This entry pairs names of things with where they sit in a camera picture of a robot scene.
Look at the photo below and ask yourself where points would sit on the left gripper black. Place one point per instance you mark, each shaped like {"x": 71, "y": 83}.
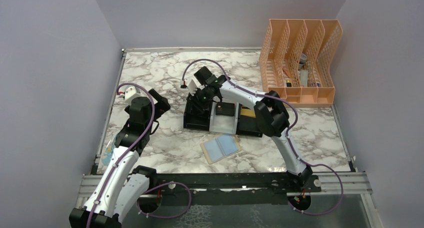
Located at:
{"x": 161, "y": 106}

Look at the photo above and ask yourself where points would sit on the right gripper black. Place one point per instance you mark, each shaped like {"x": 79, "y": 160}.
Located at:
{"x": 198, "y": 90}

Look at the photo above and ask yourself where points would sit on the black white card tray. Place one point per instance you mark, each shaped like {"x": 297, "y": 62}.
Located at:
{"x": 210, "y": 122}

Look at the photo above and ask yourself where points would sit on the orange plastic desk organizer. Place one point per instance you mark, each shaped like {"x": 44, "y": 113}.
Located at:
{"x": 284, "y": 42}

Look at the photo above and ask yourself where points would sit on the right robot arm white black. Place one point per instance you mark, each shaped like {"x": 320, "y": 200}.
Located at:
{"x": 271, "y": 116}

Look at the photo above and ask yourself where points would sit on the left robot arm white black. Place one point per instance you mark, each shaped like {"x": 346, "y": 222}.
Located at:
{"x": 118, "y": 190}

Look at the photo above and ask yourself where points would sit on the black card in tray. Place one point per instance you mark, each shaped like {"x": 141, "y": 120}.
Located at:
{"x": 225, "y": 109}

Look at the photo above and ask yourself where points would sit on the gold card in tray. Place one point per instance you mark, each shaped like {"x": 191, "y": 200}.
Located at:
{"x": 247, "y": 112}

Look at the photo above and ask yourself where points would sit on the blue patterned sticker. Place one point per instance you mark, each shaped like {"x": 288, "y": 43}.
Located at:
{"x": 108, "y": 152}

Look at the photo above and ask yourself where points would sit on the grey tape roll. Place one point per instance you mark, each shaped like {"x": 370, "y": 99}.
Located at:
{"x": 302, "y": 61}

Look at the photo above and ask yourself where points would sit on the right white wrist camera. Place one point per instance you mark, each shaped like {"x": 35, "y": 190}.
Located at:
{"x": 190, "y": 85}

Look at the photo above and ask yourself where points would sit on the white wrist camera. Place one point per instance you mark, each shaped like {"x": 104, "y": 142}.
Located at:
{"x": 190, "y": 85}
{"x": 129, "y": 95}

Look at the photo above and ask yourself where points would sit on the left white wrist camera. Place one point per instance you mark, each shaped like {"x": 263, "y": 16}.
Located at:
{"x": 129, "y": 95}

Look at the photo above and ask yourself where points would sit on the black metal base rail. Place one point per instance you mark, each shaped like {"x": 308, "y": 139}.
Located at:
{"x": 251, "y": 188}

